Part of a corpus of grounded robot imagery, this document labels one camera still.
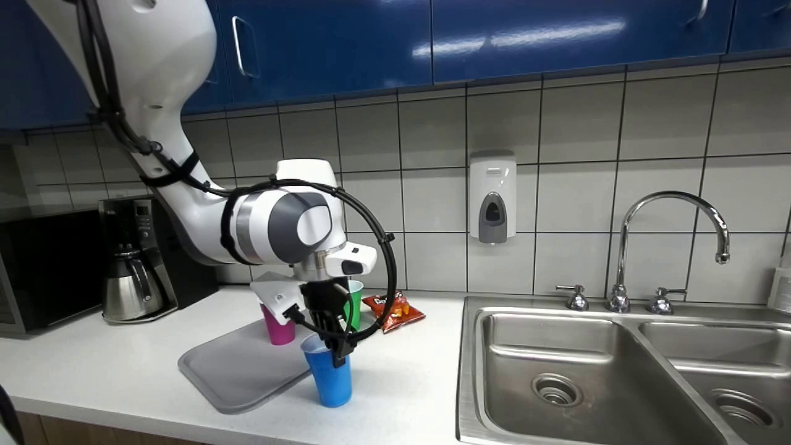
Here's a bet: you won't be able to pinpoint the chrome faucet handle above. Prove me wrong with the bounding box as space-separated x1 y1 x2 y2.
554 282 590 313
644 284 690 317

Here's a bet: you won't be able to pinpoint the grey plastic tray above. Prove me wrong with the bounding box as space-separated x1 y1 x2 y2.
174 317 315 415

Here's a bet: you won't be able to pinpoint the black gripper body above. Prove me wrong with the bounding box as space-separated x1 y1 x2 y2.
296 276 356 339

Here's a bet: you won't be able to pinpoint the stainless steel double sink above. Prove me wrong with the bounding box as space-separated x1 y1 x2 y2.
455 294 791 445

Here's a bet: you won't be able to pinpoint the black coffee maker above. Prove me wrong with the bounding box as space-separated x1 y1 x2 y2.
97 193 221 325

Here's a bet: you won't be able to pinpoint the white wall soap dispenser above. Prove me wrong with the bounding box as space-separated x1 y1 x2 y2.
467 155 518 244

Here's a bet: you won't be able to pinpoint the black microwave oven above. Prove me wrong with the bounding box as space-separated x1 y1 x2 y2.
0 204 109 341

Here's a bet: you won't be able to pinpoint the steel coffee carafe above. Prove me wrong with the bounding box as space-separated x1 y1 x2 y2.
102 244 171 325

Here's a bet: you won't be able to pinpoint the magenta plastic cup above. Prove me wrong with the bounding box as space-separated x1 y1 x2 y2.
260 304 299 345

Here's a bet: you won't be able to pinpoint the blue upper cabinets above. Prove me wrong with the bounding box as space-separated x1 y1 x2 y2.
0 0 791 134

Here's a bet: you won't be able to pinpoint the green plastic cup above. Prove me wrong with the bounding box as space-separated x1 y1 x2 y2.
341 278 365 333

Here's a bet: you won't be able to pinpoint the blue plastic cup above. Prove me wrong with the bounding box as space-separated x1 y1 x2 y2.
299 333 356 409

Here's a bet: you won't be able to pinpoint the orange Doritos chip bag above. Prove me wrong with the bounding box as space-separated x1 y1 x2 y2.
361 292 428 336

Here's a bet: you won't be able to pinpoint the chrome gooseneck faucet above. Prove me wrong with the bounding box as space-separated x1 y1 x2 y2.
606 190 734 313

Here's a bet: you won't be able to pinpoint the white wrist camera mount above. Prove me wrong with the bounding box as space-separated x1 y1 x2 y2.
247 276 315 333

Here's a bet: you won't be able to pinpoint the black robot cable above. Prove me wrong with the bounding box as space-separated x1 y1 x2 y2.
71 0 399 345

